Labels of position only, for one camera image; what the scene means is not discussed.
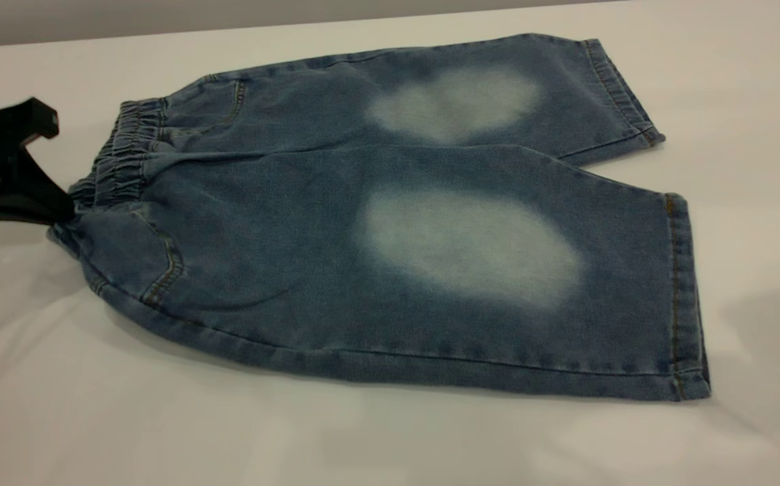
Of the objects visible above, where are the blue denim shorts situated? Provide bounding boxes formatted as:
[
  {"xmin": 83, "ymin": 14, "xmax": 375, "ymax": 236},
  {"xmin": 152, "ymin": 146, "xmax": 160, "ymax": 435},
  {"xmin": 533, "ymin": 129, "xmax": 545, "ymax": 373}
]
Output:
[{"xmin": 48, "ymin": 32, "xmax": 712, "ymax": 402}]

